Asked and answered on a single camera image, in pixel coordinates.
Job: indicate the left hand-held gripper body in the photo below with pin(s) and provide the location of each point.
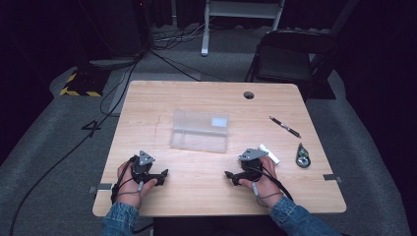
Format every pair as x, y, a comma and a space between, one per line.
141, 168

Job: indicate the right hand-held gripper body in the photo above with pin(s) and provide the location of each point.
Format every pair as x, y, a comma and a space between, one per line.
251, 168

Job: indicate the white eraser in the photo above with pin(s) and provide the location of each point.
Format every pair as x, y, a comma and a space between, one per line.
270, 155

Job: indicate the green black correction tape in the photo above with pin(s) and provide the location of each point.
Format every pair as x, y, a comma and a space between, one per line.
302, 157

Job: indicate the clear plastic pencil box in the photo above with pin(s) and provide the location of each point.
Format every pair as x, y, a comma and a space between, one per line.
200, 134

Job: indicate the black pen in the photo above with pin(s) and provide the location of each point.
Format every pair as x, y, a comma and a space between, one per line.
284, 126

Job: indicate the person's left hand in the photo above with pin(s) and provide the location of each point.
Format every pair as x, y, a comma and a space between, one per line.
129, 188

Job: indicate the person's right hand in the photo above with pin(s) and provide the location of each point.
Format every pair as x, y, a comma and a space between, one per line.
267, 187

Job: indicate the grey tape piece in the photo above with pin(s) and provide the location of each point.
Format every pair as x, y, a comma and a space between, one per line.
331, 178
102, 187

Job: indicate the yellow black striped block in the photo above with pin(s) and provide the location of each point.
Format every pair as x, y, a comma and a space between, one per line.
83, 83

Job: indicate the black folding chair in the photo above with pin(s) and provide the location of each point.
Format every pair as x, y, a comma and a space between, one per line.
288, 59

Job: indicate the white desk frame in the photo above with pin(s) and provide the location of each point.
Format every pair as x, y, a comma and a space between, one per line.
241, 10

